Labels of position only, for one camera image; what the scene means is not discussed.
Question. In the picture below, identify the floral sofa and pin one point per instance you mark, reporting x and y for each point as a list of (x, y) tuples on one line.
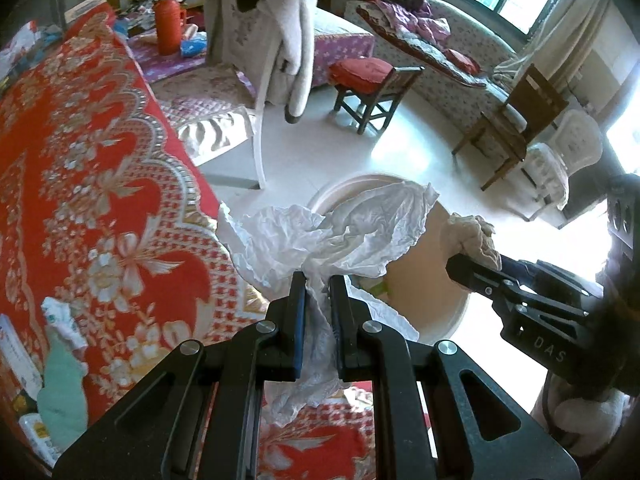
[(440, 97)]

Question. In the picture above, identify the white red plastic bag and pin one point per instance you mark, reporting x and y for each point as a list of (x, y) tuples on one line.
[(25, 45)]

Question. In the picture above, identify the quilted floral seat cushion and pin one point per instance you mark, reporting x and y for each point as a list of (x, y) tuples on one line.
[(200, 100)]

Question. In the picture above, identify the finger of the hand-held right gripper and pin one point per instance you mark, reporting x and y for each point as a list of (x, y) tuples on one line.
[(475, 275), (555, 275)]

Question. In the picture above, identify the white paper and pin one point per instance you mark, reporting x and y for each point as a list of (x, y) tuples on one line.
[(280, 240)]

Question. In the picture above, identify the beige fleece coat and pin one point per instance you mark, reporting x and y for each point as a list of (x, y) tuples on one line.
[(290, 35)]

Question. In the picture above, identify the purple cloth low table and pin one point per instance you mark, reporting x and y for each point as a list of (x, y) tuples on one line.
[(150, 60)]

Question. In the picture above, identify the beige tissue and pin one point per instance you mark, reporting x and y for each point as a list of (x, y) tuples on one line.
[(475, 240)]

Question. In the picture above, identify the floral sofa throw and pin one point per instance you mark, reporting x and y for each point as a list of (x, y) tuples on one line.
[(425, 55)]

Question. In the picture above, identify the red thermos flask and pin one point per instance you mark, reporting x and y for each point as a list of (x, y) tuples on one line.
[(167, 25)]

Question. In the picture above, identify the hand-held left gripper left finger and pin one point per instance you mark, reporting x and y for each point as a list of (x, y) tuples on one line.
[(299, 320)]

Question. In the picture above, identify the white printed paper packet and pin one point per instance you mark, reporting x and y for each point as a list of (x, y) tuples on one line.
[(20, 355)]

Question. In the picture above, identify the white blue-printed box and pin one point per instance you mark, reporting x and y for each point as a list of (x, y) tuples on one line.
[(87, 6)]

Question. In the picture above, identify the white green-printed plastic bag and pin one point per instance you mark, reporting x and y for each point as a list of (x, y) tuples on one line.
[(62, 317)]

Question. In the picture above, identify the red pillow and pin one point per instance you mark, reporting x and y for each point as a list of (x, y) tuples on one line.
[(462, 62)]

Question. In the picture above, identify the red floral tablecloth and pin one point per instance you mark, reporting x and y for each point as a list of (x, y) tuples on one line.
[(100, 185)]

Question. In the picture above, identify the purple floral bed cover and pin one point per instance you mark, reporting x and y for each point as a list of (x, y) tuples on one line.
[(345, 50)]

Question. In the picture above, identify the red seat cushion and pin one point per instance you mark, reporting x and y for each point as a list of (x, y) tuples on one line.
[(360, 72)]

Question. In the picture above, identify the green fuzzy cloth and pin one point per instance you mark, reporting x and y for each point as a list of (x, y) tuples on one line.
[(62, 400)]

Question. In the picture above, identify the pink purple clothes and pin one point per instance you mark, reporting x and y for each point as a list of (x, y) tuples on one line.
[(410, 15)]

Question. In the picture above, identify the blue tissue pack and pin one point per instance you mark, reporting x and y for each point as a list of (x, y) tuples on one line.
[(192, 46)]

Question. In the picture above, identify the small wooden chair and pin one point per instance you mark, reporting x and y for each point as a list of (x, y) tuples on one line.
[(380, 100)]

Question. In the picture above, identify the cream plastic bucket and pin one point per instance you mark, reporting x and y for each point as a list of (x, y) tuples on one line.
[(425, 280)]

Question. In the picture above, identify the dark wooden chair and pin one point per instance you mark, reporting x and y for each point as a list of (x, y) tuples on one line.
[(535, 95)]

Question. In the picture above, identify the white ornate chair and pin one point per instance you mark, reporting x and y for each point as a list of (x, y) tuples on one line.
[(575, 135)]

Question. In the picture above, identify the beige curtain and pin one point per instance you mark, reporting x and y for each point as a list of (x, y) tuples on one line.
[(565, 35)]

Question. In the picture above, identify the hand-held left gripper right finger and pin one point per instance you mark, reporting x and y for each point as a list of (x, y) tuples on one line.
[(336, 320)]

